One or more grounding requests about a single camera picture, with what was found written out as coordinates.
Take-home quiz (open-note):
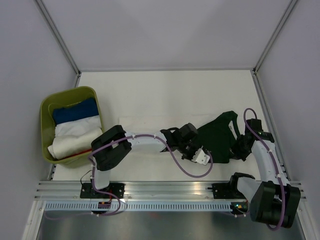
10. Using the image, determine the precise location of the white green raglan t-shirt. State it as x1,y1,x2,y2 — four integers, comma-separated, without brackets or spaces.
117,110,247,165

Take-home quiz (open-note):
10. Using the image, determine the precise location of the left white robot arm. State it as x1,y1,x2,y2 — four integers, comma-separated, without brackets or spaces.
90,123,208,198

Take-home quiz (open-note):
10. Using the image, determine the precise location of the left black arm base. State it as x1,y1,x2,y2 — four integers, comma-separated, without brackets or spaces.
80,182,125,199

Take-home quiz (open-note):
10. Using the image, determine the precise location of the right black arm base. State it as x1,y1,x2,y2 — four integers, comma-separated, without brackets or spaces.
207,183,246,200

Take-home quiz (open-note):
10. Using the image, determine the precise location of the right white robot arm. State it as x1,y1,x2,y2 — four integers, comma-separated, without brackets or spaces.
228,118,301,230

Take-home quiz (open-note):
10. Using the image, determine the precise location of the red item in bin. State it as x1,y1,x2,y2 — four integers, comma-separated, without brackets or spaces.
66,149,92,158

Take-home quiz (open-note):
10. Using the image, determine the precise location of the blue folded t-shirt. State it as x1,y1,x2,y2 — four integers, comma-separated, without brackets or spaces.
52,97,99,125

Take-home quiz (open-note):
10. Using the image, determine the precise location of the white rolled t-shirt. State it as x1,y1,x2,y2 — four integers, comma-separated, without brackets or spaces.
47,115,103,160

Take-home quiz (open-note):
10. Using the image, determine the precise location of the olive green plastic bin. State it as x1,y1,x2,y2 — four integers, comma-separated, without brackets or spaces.
40,86,104,167

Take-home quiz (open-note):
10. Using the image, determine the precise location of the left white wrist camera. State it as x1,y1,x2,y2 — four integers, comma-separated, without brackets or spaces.
192,148,210,166

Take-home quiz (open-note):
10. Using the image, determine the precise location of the aluminium mounting rail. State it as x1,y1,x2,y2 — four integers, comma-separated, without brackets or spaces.
34,180,306,200

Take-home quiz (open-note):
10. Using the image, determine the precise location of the white slotted cable duct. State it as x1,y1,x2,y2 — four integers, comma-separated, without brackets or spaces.
45,201,232,212

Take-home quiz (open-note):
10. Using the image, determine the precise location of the right aluminium frame post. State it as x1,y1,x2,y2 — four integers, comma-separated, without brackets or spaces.
252,0,300,75

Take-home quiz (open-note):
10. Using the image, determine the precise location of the aluminium frame post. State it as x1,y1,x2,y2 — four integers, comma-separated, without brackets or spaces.
252,0,300,75
34,0,81,76

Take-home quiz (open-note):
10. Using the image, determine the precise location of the left aluminium frame post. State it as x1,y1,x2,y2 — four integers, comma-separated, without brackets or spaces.
34,0,81,76

